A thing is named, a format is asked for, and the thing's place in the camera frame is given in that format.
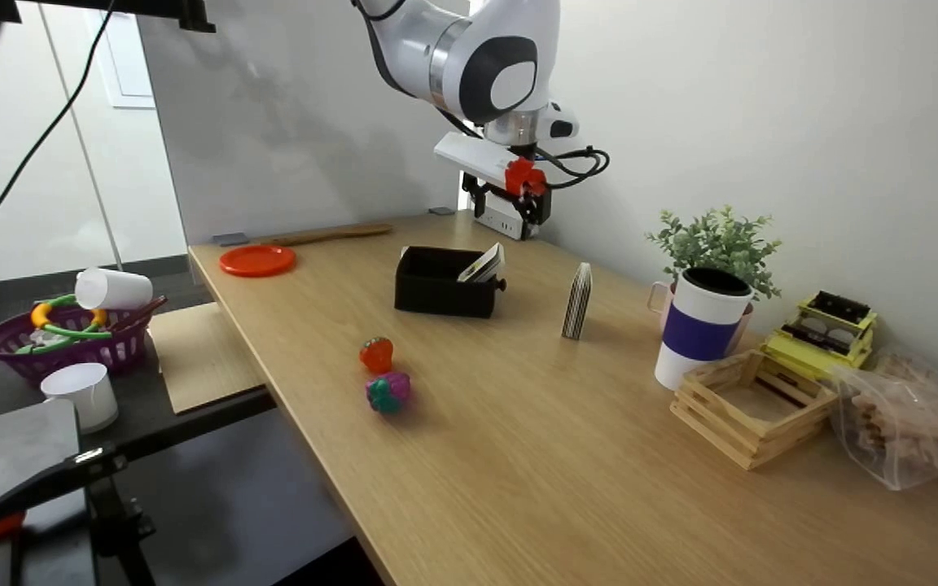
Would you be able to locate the white yellow cow book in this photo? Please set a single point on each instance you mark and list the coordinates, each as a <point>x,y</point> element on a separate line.
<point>483,265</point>

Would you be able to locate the black plastic box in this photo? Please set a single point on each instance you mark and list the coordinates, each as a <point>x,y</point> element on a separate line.
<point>438,287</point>

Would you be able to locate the white abc elephant book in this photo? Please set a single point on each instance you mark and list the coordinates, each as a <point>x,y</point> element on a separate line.
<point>577,305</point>

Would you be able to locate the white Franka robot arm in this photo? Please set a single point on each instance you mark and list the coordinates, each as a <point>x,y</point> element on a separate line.
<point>438,52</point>

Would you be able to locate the white power strip box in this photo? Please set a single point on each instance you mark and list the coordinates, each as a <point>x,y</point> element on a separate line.
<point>503,224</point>

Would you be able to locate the long wooden stick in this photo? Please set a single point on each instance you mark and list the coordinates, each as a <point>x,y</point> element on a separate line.
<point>328,237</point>

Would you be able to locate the red toy strawberry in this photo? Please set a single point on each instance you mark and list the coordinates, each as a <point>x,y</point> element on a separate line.
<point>376,355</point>

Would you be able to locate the potted green plant white mug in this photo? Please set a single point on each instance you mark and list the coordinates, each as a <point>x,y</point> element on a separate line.
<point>699,328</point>

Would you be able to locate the white partition board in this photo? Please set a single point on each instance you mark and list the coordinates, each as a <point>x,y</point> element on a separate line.
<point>275,118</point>

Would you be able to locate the purple toy grape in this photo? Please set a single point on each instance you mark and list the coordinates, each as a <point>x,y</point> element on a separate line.
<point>390,392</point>

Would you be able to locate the orange round plate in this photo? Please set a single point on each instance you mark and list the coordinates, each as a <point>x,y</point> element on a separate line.
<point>260,262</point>

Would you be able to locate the wooden slat crate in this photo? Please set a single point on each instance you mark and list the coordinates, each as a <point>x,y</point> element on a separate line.
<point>751,435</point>

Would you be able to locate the yellow black device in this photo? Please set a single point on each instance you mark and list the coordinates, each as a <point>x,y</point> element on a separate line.
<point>814,345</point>

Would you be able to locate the light wooden board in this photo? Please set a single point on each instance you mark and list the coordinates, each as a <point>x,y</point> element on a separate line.
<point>202,358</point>

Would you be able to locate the black overhead bar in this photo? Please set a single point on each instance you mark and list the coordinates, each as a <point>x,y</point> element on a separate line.
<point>153,8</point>

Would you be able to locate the clear bag of wooden pieces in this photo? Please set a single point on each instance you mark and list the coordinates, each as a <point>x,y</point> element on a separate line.
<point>905,429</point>

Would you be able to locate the purple plastic basket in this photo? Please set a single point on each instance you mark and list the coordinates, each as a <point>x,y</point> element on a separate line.
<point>68,358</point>

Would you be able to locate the grey flat panel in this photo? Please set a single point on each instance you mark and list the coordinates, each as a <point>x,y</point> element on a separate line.
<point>0,461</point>

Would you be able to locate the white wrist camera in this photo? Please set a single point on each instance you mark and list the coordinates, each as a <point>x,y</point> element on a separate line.
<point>471,155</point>

